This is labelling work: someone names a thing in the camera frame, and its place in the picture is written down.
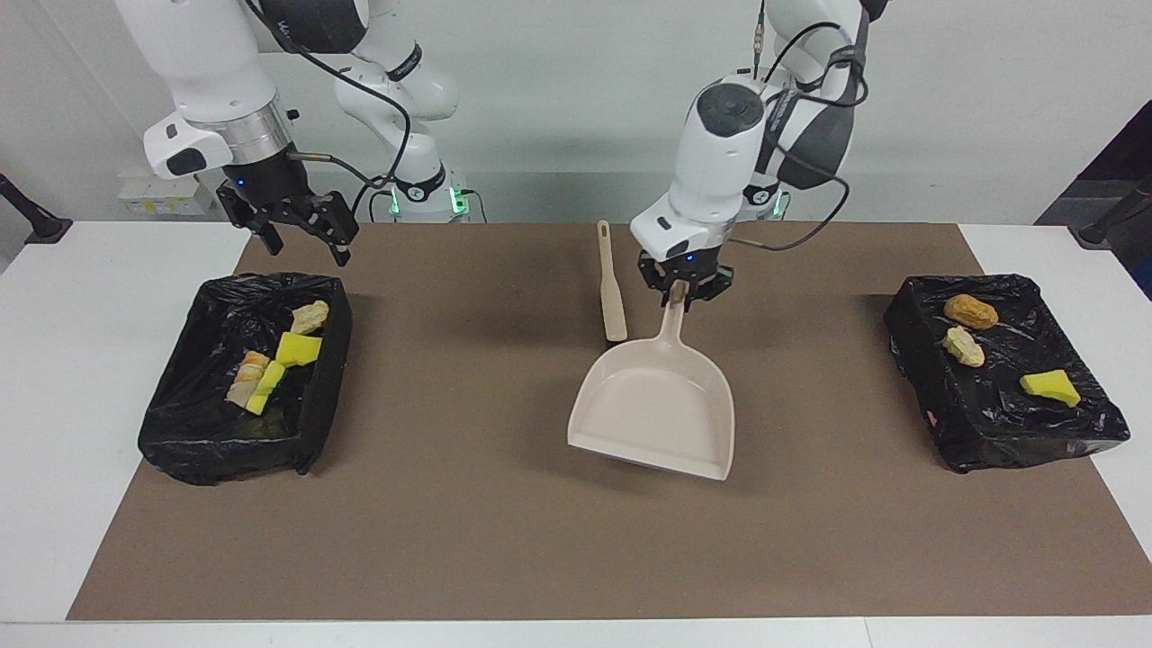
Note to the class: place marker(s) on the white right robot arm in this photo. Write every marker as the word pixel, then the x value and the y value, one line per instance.
pixel 216 81

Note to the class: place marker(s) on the small yellow sponge piece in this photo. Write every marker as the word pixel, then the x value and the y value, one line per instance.
pixel 1048 387

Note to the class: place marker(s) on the black lined bin pink mark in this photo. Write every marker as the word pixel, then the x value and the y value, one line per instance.
pixel 999 414

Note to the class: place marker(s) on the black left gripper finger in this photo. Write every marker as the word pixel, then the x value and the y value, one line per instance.
pixel 670 295
pixel 691 301

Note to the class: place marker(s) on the beige hand brush black bristles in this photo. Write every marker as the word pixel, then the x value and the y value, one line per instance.
pixel 612 297

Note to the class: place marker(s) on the notched yellow sponge piece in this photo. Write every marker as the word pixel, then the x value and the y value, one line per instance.
pixel 297 349

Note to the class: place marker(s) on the brown oval bread roll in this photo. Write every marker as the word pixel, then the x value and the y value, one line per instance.
pixel 970 311

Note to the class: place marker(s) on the striped croissant piece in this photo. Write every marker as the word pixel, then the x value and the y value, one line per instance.
pixel 965 347

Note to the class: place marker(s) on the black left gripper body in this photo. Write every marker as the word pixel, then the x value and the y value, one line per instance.
pixel 688 268

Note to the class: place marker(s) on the beige plastic dustpan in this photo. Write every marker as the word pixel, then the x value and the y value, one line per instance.
pixel 657 414

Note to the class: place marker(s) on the brown table mat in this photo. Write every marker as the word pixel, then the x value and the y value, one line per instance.
pixel 576 558

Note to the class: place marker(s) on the black bag lined bin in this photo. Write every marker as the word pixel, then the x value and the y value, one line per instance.
pixel 198 423

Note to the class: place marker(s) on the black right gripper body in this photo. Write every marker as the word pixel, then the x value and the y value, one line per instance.
pixel 274 184

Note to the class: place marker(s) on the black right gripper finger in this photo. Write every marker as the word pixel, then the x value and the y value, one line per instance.
pixel 342 252
pixel 273 239

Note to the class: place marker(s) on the pale torn bread piece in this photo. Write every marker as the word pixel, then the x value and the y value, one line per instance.
pixel 310 317

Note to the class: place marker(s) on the white wall power strip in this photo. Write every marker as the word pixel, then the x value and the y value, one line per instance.
pixel 153 200

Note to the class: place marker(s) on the crusty torn bread piece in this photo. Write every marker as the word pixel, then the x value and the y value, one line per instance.
pixel 245 378

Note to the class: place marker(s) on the black stand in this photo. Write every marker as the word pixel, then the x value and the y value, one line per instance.
pixel 40 225
pixel 1111 220

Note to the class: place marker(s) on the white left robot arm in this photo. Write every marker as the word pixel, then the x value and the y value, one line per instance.
pixel 720 162

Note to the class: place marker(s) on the yellow sponge green backing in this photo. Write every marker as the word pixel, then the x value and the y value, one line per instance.
pixel 266 385

